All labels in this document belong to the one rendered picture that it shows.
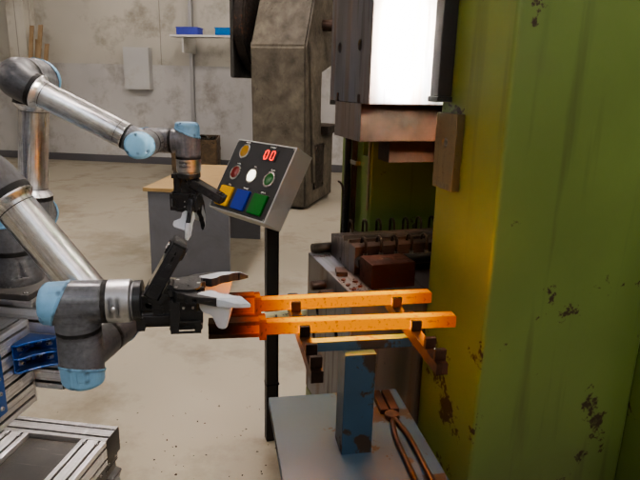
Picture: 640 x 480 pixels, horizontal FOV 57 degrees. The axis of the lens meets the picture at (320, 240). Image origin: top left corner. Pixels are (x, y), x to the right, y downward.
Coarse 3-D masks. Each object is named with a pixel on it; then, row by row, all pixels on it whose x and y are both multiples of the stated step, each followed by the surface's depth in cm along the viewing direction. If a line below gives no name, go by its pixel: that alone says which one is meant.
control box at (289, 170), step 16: (240, 144) 217; (256, 144) 210; (272, 144) 204; (240, 160) 213; (256, 160) 207; (272, 160) 201; (288, 160) 196; (304, 160) 198; (224, 176) 216; (240, 176) 210; (256, 176) 204; (288, 176) 195; (256, 192) 200; (272, 192) 195; (288, 192) 196; (224, 208) 209; (272, 208) 193; (288, 208) 198; (256, 224) 206; (272, 224) 195
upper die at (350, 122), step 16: (336, 112) 163; (352, 112) 151; (368, 112) 147; (384, 112) 148; (400, 112) 149; (416, 112) 151; (432, 112) 152; (336, 128) 164; (352, 128) 152; (368, 128) 148; (384, 128) 149; (400, 128) 150; (416, 128) 152; (432, 128) 153
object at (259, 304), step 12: (252, 300) 116; (264, 300) 116; (276, 300) 116; (288, 300) 117; (300, 300) 117; (312, 300) 118; (324, 300) 118; (336, 300) 119; (348, 300) 119; (360, 300) 120; (372, 300) 120; (384, 300) 121; (408, 300) 122; (420, 300) 122; (240, 312) 116; (252, 312) 117
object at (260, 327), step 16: (240, 320) 105; (256, 320) 105; (272, 320) 106; (288, 320) 107; (304, 320) 107; (320, 320) 107; (336, 320) 107; (352, 320) 107; (368, 320) 108; (384, 320) 108; (400, 320) 109; (432, 320) 110; (448, 320) 110; (224, 336) 104; (240, 336) 105; (256, 336) 105
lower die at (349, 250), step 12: (432, 228) 183; (336, 240) 170; (348, 240) 160; (372, 240) 162; (384, 240) 163; (408, 240) 164; (420, 240) 164; (336, 252) 170; (348, 252) 161; (360, 252) 156; (372, 252) 157; (384, 252) 158; (408, 252) 161; (348, 264) 161; (420, 264) 163
